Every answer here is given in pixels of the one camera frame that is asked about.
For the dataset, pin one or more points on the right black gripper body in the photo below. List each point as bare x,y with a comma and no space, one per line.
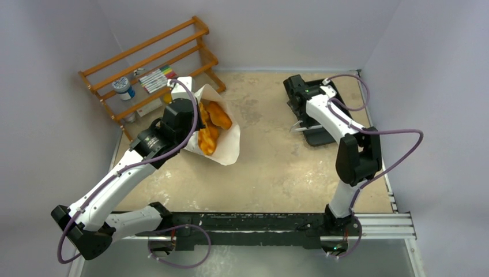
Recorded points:
292,90

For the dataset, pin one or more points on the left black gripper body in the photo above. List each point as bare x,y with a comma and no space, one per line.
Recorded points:
182,138

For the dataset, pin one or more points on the black plastic tray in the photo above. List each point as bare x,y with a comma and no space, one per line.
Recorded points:
322,110

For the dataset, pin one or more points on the patterned white paper bag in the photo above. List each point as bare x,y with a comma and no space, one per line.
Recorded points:
228,143

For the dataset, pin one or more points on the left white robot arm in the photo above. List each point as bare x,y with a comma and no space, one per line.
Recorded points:
91,224

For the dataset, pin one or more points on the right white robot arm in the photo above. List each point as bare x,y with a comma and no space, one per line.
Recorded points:
358,160

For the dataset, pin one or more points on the braided fake bread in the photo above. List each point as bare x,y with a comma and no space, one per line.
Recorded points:
207,137

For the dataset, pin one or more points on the round fake bread roll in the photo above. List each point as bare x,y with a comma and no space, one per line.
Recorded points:
218,116

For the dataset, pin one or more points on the small white box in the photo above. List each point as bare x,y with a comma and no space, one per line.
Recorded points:
149,107

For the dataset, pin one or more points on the pack of coloured markers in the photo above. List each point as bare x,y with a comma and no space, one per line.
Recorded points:
157,79

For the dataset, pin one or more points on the blue lid jar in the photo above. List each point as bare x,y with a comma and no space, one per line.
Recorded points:
123,88

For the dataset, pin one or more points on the orange wooden rack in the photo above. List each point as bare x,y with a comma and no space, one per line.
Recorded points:
170,55

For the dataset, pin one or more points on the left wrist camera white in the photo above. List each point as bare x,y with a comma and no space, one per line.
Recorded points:
179,91

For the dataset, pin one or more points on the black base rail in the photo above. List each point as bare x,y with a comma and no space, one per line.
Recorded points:
307,230

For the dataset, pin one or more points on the aluminium frame rail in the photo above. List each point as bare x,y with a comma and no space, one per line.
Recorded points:
383,226

